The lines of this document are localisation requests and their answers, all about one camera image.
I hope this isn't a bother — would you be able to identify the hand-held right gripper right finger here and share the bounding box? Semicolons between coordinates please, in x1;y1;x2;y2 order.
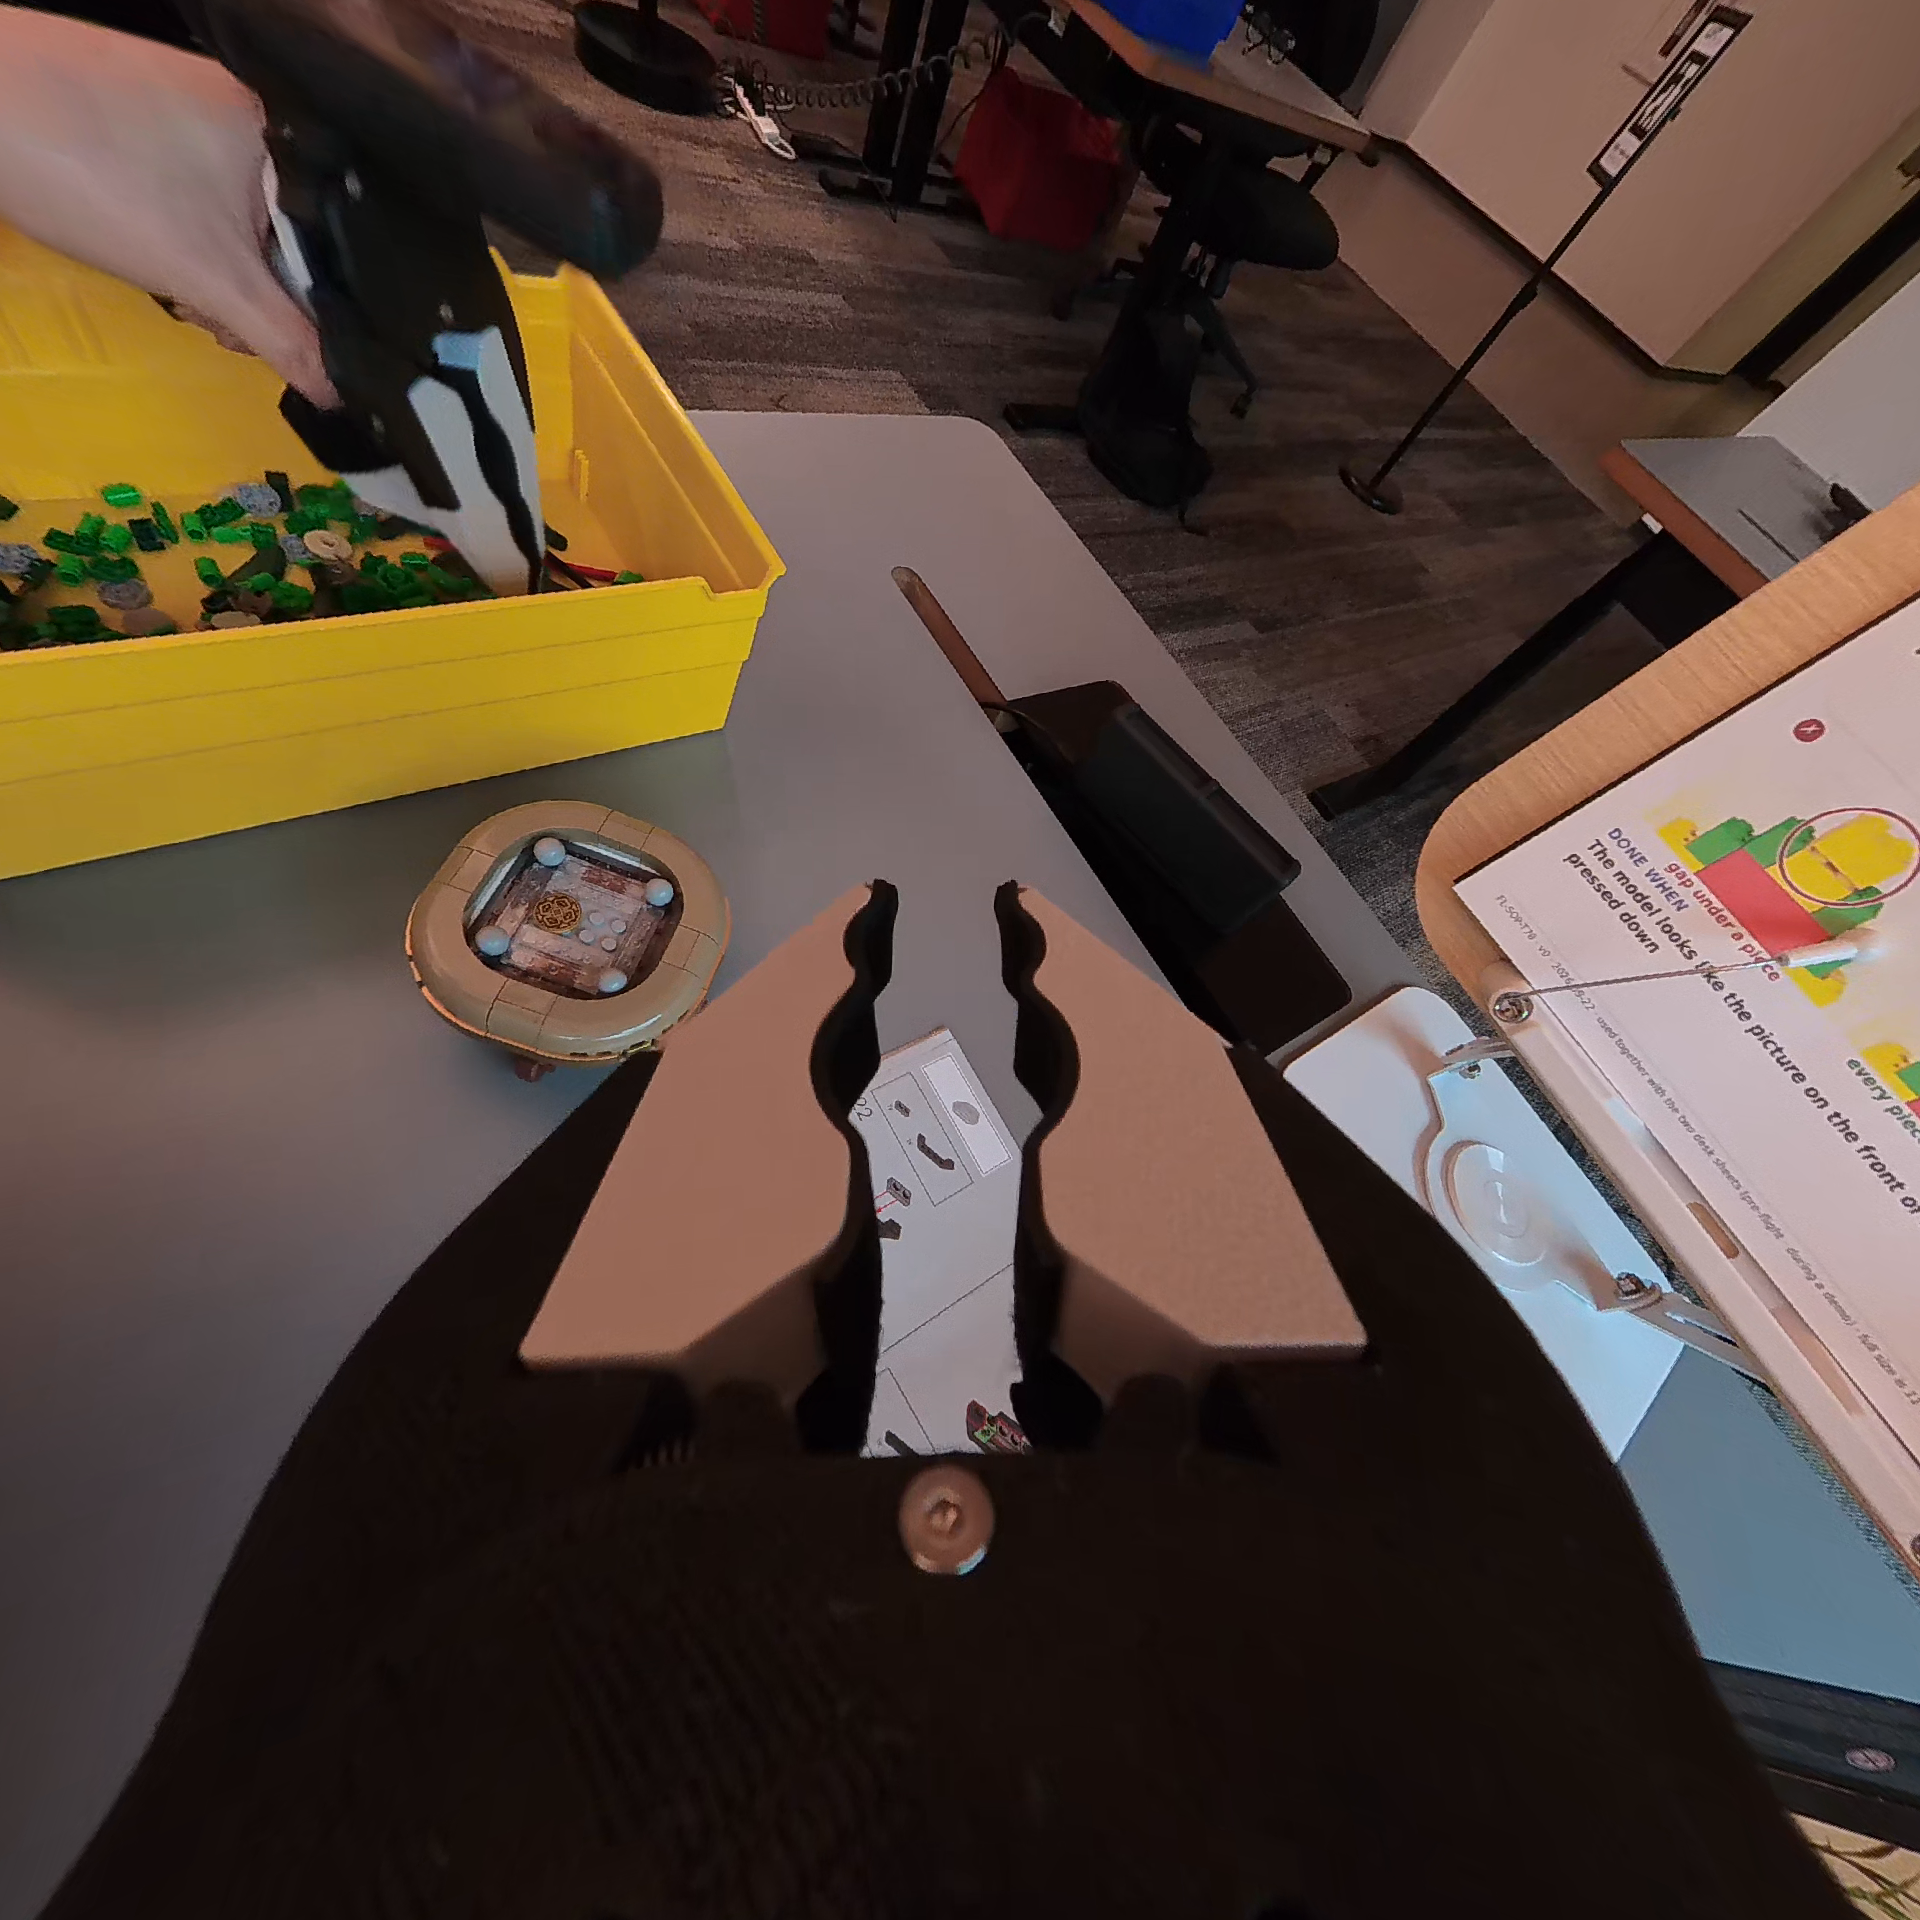
996;881;1369;1455

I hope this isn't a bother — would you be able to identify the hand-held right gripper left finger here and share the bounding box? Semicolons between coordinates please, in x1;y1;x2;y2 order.
520;881;898;1455

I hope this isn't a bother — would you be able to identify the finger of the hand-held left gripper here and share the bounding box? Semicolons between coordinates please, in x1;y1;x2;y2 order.
343;382;540;600
428;248;554;600

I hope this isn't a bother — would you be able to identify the yellow plastic bin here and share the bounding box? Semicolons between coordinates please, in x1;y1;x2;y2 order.
0;217;786;882

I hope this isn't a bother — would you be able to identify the tan round brick model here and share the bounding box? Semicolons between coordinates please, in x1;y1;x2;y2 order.
405;800;732;1081

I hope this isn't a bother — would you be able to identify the pile of small green bricks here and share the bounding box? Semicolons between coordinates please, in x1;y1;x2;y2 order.
0;472;648;655

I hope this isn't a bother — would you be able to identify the black desk-side chair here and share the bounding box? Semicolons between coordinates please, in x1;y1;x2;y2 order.
983;682;1354;1059

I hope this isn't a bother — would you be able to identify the grey desk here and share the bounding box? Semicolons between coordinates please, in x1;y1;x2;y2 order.
0;411;1920;1920

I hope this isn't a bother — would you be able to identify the black desk leg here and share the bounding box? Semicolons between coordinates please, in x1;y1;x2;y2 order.
823;0;976;214

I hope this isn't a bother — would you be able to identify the wooden top desk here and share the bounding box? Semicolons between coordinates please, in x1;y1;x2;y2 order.
1049;0;1375;161

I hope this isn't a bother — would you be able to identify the person's left hand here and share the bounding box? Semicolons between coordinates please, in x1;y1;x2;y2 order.
0;17;338;408

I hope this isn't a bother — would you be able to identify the black round stand base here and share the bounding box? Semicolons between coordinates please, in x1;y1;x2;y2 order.
573;0;720;114

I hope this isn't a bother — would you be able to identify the white instruction booklet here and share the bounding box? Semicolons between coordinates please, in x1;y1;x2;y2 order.
849;1027;1040;1461

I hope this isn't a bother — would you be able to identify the brown rod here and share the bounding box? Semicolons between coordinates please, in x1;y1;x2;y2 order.
889;566;1011;706

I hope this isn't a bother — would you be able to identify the wooden document stand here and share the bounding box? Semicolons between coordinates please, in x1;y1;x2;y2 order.
1415;487;1920;1577

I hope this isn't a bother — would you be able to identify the printed instruction sheet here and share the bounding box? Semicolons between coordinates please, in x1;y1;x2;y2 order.
1451;592;1920;1413

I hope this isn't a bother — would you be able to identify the red bag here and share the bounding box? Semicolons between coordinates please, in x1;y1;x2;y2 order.
953;64;1144;256

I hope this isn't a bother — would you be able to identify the black backpack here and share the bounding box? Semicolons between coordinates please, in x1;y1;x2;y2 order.
1077;270;1263;519

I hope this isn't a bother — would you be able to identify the black floor sign stand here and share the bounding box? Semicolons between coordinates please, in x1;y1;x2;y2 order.
1340;0;1753;517

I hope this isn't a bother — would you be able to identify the blue box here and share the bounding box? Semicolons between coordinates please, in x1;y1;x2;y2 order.
1101;0;1249;63

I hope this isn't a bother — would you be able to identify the black office chair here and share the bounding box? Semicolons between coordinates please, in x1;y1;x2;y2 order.
1007;112;1345;535

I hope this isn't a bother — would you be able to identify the black metal bar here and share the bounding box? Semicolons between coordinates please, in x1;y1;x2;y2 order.
1709;1662;1920;1849

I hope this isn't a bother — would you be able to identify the wooden edged grey table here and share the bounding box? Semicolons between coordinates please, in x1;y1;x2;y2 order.
1305;434;1877;819

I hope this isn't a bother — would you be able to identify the floral patterned cloth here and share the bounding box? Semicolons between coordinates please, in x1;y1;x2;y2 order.
1792;1814;1920;1920

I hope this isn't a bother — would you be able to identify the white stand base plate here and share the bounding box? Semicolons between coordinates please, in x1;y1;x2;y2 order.
1283;985;1689;1465

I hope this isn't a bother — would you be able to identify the metal stand bracket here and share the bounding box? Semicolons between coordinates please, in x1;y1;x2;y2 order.
1418;1035;1765;1383

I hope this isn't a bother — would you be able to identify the black coiled cable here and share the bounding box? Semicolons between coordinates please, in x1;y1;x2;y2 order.
719;46;970;121

